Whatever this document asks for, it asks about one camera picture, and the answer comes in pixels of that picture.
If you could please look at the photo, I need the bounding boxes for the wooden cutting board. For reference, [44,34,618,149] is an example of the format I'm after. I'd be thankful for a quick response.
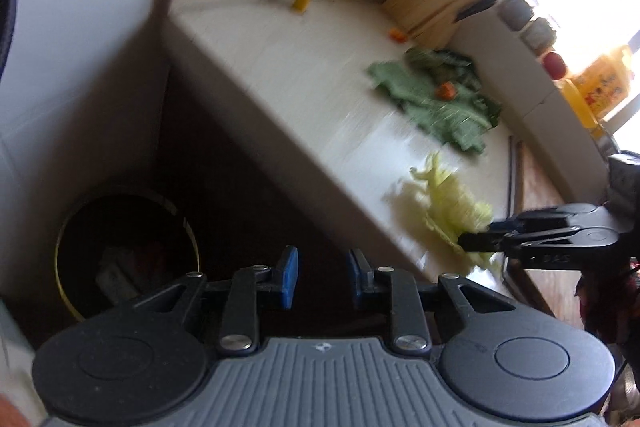
[508,138,597,327]

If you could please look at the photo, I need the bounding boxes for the red tomato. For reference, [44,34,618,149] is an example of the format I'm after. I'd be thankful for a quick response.
[540,51,568,80]

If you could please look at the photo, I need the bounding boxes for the black cable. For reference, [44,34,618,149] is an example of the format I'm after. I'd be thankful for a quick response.
[0,0,19,80]

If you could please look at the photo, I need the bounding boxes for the pale yellow cabbage leaf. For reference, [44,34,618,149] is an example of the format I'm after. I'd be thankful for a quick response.
[386,152,501,277]

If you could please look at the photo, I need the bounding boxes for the glass jar dark contents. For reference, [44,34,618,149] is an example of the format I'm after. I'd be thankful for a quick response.
[497,0,534,31]

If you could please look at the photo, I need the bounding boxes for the glass jar pale contents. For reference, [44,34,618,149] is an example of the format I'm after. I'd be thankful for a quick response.
[520,17,556,57]

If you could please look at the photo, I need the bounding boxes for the large orange peel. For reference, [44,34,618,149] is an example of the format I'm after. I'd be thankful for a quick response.
[435,81,458,102]

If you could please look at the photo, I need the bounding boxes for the yellow detergent jug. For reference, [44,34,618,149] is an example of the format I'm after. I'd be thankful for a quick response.
[559,44,634,131]

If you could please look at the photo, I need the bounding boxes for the black kitchen scissors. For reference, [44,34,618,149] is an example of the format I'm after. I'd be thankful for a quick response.
[454,0,500,23]

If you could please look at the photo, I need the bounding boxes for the broad green mustard leaf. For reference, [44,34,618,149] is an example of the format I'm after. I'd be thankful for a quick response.
[366,61,501,155]

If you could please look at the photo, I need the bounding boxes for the dark green leafy vegetable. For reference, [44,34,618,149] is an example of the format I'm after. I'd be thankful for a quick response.
[404,46,482,91]

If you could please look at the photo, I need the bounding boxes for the small orange peel piece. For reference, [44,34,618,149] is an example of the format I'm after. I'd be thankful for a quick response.
[388,28,409,43]

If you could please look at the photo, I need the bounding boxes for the black trash bin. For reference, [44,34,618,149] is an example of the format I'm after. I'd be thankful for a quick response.
[54,174,201,322]

